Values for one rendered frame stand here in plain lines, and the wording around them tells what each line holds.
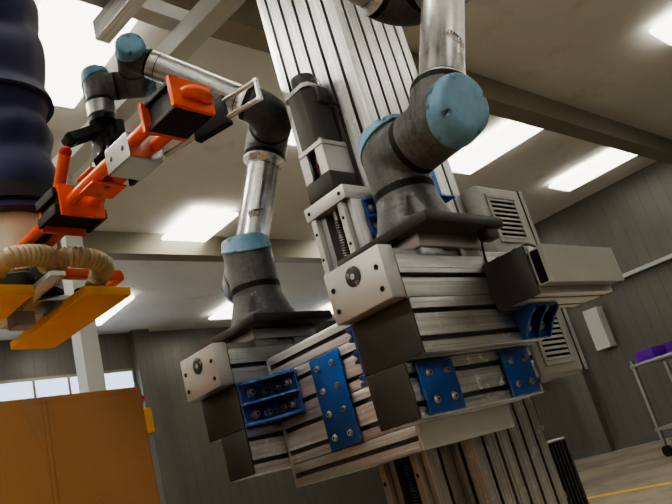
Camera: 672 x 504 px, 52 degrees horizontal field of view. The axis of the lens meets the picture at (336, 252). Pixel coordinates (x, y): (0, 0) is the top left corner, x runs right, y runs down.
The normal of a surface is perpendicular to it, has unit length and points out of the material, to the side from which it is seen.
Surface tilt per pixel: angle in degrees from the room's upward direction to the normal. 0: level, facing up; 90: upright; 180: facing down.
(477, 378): 90
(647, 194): 90
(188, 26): 90
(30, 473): 90
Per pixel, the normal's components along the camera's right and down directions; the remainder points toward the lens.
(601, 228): -0.73, -0.03
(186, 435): 0.64, -0.40
